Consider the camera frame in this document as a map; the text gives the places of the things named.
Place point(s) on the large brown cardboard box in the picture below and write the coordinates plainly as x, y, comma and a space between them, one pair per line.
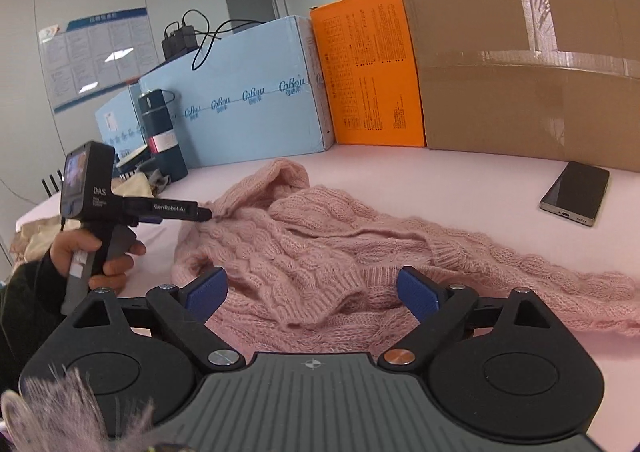
554, 79

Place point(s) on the person's left hand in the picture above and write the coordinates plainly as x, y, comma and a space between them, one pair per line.
114, 274

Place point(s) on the black power adapter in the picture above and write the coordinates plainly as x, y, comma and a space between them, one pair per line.
179, 39

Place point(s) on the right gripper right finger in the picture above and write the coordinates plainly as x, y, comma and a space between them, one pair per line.
442, 313

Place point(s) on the small light blue box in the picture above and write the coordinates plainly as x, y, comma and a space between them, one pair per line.
118, 122

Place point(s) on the beige folded sweater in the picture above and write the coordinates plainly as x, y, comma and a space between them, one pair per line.
33, 239

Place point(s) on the blue white ceramic bowl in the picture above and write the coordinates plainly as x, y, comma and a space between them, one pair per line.
130, 164

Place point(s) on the orange cardboard box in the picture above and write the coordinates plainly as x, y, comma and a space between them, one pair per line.
368, 68

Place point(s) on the light blue cardboard box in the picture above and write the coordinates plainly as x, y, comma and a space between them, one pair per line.
260, 94

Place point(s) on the black smartphone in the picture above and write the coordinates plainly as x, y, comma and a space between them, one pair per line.
577, 193

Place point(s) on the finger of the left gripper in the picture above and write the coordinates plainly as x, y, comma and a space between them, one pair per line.
146, 209

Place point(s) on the pink cable-knit sweater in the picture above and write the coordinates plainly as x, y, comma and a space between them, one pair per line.
312, 269

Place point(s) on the wall notice board poster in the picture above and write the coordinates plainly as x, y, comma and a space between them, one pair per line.
95, 55

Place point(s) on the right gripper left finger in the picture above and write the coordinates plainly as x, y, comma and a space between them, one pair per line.
181, 314

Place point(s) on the person's left forearm sleeve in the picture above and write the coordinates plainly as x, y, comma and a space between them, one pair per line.
30, 311

